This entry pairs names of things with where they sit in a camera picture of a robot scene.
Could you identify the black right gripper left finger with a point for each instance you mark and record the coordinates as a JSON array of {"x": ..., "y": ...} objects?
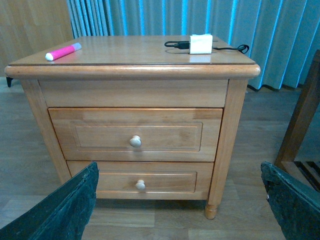
[{"x": 62, "y": 215}]

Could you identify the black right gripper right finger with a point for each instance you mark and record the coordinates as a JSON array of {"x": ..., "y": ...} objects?
[{"x": 295, "y": 206}]

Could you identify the wooden drawer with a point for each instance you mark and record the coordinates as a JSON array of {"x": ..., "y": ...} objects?
[
  {"x": 137, "y": 134},
  {"x": 154, "y": 180}
]

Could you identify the pink marker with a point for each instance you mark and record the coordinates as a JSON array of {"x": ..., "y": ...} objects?
[{"x": 62, "y": 52}]

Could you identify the dark wooden chair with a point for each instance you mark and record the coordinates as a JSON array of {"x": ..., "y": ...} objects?
[{"x": 305, "y": 109}]

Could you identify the wooden nightstand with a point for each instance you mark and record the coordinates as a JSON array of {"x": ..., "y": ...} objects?
[{"x": 139, "y": 72}]

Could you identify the grey-blue curtain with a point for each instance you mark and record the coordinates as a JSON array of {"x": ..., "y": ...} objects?
[{"x": 282, "y": 35}]

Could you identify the white charger block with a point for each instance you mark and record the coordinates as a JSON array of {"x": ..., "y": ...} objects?
[{"x": 200, "y": 44}]

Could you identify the light wooden cabinet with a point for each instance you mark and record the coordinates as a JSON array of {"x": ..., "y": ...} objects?
[{"x": 30, "y": 26}]

